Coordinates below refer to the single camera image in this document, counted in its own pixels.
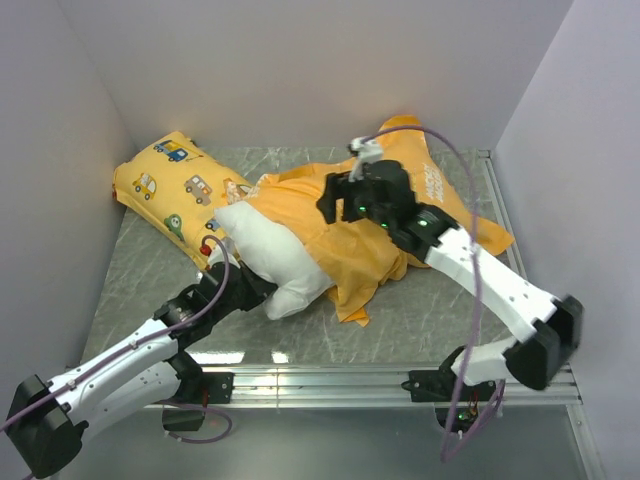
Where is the yellow car print pillow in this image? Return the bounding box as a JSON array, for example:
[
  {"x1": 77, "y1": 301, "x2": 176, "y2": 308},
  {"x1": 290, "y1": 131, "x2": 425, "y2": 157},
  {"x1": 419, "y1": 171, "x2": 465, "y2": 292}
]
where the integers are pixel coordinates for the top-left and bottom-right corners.
[{"x1": 112, "y1": 131, "x2": 252, "y2": 269}]

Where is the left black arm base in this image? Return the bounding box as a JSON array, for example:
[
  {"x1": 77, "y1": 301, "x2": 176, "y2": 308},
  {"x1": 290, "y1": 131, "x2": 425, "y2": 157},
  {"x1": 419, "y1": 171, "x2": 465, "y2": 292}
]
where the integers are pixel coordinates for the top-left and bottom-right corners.
[{"x1": 173, "y1": 371, "x2": 234, "y2": 406}]

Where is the orange Mickey Mouse pillowcase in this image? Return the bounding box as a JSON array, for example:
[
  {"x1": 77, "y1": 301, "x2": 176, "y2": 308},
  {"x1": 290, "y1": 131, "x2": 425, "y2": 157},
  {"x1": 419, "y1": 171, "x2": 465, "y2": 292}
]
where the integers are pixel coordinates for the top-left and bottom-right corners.
[{"x1": 244, "y1": 114, "x2": 516, "y2": 329}]

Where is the right controller board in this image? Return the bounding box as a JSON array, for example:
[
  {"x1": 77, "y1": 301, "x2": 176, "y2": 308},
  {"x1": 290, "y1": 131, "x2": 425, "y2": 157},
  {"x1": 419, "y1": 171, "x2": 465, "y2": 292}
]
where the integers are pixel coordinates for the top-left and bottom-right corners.
[{"x1": 435, "y1": 407, "x2": 479, "y2": 434}]

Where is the aluminium front rail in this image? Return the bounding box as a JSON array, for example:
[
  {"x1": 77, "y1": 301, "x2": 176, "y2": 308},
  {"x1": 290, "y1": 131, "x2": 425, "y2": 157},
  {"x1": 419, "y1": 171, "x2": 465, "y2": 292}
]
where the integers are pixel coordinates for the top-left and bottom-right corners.
[{"x1": 144, "y1": 363, "x2": 584, "y2": 410}]

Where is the left black controller box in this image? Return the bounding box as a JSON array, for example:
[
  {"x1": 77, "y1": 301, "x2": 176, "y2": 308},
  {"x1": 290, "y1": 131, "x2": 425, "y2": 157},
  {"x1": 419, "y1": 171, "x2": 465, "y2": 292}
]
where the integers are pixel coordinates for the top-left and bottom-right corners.
[{"x1": 161, "y1": 409, "x2": 205, "y2": 432}]

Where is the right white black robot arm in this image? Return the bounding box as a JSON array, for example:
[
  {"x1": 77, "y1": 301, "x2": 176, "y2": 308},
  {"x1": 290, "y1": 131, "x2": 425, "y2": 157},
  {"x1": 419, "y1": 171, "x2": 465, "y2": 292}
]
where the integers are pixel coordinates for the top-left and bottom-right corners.
[{"x1": 317, "y1": 160, "x2": 583, "y2": 400}]

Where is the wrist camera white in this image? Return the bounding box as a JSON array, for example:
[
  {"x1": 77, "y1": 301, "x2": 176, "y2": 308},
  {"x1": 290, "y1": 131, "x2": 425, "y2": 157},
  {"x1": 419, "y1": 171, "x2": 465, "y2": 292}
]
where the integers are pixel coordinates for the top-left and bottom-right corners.
[
  {"x1": 348, "y1": 137, "x2": 384, "y2": 182},
  {"x1": 200, "y1": 237, "x2": 239, "y2": 270}
]

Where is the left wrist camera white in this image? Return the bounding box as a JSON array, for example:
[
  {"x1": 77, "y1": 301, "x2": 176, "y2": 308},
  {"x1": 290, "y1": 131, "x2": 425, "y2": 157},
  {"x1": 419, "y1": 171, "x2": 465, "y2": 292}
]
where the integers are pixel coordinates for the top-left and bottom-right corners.
[{"x1": 200, "y1": 237, "x2": 239, "y2": 270}]

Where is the aluminium right side rail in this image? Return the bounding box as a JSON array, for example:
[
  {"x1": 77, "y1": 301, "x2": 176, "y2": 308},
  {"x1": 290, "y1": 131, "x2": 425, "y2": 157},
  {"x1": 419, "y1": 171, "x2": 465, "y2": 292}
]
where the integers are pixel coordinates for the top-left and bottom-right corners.
[{"x1": 477, "y1": 150, "x2": 528, "y2": 280}]

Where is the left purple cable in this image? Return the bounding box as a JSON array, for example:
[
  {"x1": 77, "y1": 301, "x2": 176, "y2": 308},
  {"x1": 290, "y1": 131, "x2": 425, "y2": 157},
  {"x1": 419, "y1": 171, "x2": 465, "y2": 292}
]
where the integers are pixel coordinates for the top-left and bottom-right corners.
[{"x1": 0, "y1": 235, "x2": 234, "y2": 476}]

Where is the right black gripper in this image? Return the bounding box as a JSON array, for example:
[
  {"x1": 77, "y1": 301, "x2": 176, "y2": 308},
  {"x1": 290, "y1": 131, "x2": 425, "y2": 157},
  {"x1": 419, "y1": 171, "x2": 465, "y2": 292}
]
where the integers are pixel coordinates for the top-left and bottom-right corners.
[{"x1": 316, "y1": 170, "x2": 393, "y2": 229}]

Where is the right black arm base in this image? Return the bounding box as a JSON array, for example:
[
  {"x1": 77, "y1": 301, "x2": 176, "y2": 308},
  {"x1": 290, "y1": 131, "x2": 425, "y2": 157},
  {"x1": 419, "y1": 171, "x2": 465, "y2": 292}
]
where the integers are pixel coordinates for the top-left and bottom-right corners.
[{"x1": 401, "y1": 370, "x2": 496, "y2": 403}]

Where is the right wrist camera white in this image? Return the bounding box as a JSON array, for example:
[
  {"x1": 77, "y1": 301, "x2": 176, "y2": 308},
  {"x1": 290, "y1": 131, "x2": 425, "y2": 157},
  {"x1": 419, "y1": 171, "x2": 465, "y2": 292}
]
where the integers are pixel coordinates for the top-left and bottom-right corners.
[{"x1": 348, "y1": 137, "x2": 384, "y2": 182}]

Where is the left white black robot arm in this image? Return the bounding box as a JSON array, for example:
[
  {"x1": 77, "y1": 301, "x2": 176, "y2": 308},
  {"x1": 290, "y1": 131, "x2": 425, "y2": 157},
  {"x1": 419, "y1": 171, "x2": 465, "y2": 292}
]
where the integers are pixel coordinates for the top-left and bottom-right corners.
[{"x1": 1, "y1": 263, "x2": 277, "y2": 479}]

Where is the white pillow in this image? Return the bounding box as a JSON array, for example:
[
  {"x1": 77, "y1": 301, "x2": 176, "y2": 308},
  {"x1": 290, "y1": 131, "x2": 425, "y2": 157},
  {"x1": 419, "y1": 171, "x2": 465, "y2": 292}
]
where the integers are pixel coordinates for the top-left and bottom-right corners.
[{"x1": 214, "y1": 201, "x2": 334, "y2": 320}]

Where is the aluminium rail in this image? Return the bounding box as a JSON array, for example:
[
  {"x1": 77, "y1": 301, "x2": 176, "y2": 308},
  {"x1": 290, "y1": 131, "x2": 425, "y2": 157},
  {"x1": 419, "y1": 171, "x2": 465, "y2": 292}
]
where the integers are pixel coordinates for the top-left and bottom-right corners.
[
  {"x1": 477, "y1": 150, "x2": 528, "y2": 280},
  {"x1": 144, "y1": 363, "x2": 584, "y2": 410}
]

